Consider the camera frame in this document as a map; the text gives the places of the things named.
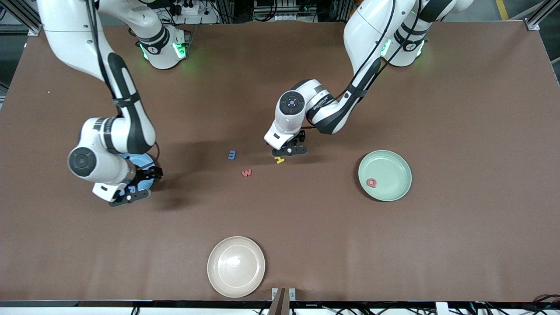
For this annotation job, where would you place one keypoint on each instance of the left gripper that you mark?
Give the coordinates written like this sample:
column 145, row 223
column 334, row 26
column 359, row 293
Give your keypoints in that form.
column 300, row 138

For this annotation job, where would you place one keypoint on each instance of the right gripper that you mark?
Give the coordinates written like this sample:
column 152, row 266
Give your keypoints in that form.
column 146, row 173

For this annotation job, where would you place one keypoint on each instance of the yellow letter H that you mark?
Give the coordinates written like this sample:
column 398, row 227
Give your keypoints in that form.
column 279, row 160

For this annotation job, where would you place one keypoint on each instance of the blue lowercase letter m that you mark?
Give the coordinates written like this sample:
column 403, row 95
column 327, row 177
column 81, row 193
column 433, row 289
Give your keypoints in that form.
column 232, row 155

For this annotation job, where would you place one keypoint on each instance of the red letter Q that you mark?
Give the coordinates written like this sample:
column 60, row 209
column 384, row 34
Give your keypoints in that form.
column 368, row 183

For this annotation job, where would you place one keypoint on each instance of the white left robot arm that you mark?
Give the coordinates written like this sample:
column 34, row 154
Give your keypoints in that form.
column 367, row 30

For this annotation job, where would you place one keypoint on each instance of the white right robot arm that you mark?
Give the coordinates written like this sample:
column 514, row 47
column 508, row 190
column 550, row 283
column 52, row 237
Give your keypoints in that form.
column 65, row 35

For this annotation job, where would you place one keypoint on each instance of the blue plate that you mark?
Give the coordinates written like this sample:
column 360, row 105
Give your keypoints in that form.
column 140, row 161

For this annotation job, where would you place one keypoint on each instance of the green plate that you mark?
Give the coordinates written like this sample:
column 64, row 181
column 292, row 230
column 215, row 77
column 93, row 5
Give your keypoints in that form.
column 389, row 170

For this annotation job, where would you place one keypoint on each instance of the beige plate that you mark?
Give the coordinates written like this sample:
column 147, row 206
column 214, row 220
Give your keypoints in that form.
column 236, row 267

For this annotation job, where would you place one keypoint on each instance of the grey metal equipment rack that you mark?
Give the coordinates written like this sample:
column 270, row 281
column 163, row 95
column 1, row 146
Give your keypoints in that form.
column 284, row 11

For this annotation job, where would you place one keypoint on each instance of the white power strip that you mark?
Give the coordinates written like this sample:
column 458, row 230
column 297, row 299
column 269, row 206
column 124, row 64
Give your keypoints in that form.
column 205, row 18

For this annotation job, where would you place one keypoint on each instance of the white table edge rail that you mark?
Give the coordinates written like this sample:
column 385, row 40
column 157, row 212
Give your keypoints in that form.
column 87, row 311

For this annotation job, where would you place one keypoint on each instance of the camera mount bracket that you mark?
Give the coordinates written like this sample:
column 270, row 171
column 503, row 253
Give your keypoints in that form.
column 280, row 306

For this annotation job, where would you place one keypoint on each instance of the aluminium frame strut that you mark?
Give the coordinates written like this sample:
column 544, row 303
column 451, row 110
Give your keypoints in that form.
column 15, row 11
column 533, row 25

